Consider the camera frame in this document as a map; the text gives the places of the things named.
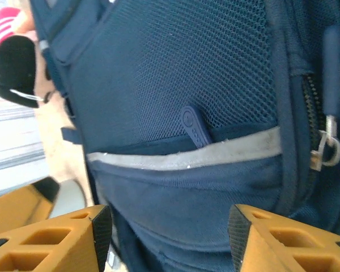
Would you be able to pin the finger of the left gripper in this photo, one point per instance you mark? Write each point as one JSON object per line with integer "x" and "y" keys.
{"x": 17, "y": 207}

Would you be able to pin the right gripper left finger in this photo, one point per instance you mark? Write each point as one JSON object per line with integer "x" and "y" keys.
{"x": 45, "y": 243}

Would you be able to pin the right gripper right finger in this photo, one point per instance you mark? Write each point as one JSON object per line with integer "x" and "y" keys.
{"x": 286, "y": 246}

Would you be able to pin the navy blue student backpack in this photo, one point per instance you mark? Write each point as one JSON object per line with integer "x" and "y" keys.
{"x": 173, "y": 85}

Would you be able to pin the small grey cup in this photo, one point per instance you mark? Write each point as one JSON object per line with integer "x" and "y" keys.
{"x": 69, "y": 198}

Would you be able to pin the striped metal side panel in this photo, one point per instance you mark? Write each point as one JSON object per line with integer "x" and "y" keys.
{"x": 11, "y": 141}

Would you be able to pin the plush doll with pink hat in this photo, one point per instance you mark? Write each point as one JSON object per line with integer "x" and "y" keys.
{"x": 14, "y": 68}

